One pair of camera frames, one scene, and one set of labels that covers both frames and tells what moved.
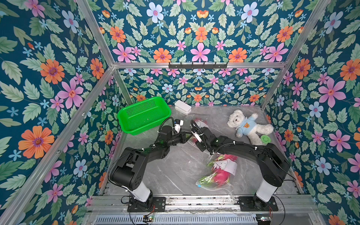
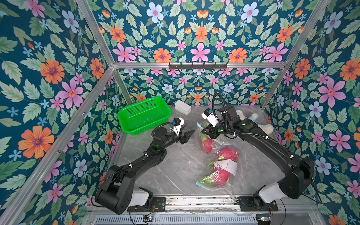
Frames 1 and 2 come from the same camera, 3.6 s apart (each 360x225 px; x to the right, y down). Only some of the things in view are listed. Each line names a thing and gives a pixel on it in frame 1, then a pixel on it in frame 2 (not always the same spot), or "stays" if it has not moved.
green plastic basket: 144,116 stays
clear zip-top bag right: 221,171 stays
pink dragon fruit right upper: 224,157 stays
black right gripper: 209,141 to 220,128
